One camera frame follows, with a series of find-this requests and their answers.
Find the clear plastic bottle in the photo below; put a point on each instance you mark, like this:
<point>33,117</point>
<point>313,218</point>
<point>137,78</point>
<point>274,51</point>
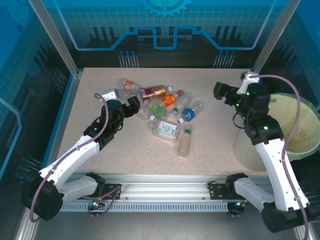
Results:
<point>302,133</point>
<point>145,110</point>

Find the crushed bottle orange green label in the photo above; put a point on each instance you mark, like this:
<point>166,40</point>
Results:
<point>128,85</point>

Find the amber bottle red label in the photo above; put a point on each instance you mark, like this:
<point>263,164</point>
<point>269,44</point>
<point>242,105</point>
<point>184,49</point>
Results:
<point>152,92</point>

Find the clear bottle green soda label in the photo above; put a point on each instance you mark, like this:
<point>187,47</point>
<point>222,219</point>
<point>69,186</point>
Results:
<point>157,110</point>

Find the gold cap bottle orange label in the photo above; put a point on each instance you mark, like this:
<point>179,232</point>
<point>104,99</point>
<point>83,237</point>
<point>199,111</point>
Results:
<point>168,100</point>

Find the clear bottle green neck label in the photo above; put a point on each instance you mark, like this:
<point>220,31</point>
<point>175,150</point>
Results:
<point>185,101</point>

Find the clear bottle blue label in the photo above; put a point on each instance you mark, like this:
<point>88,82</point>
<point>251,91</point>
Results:
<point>188,113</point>

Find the square bottle white label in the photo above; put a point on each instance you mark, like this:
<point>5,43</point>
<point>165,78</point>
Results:
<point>166,130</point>

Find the green cap beige bottle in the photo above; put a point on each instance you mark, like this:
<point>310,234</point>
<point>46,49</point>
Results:
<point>185,143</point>

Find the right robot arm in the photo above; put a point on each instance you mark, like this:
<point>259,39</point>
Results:
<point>275,165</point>

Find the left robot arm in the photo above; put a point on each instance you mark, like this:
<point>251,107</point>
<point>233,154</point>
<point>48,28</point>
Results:
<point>70,160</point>

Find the pale green plastic bin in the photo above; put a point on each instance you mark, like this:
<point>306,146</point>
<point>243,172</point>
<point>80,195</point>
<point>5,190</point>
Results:
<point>311,125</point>

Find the aluminium mounting beam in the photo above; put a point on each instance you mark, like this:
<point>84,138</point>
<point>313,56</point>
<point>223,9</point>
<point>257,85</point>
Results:
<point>162,186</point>

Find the small green lit circuit board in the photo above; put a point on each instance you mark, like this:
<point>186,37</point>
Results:
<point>94,203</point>
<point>236,204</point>

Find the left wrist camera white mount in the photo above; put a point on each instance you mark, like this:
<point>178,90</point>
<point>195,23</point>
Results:
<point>111,94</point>

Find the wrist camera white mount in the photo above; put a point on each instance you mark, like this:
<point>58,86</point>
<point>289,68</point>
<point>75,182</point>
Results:
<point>246,82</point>
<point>111,94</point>

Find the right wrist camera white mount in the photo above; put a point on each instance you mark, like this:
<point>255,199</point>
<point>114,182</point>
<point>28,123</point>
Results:
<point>246,82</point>

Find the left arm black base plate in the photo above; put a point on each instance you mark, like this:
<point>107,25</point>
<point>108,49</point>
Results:
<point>112,190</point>

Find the aluminium frame post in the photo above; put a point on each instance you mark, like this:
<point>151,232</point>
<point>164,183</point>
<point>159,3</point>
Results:
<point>59,42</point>
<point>274,37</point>

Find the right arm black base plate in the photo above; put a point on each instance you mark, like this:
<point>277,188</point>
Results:
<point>216,192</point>

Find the aluminium frame side rail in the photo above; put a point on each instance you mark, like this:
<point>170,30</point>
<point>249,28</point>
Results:
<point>23,230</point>

